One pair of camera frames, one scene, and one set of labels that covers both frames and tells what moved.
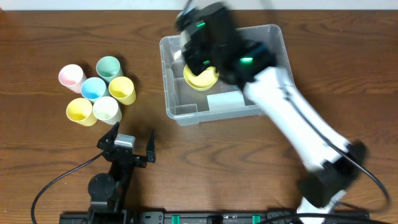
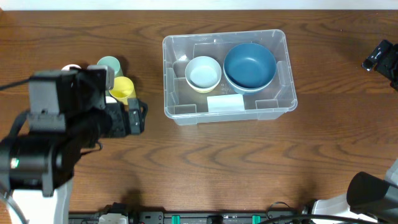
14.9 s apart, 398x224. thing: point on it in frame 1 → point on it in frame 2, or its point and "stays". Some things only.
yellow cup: [122, 89] stays
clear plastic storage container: [186, 105] stays
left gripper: [125, 154] → [134, 116]
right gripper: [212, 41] → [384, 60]
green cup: [109, 67] stays
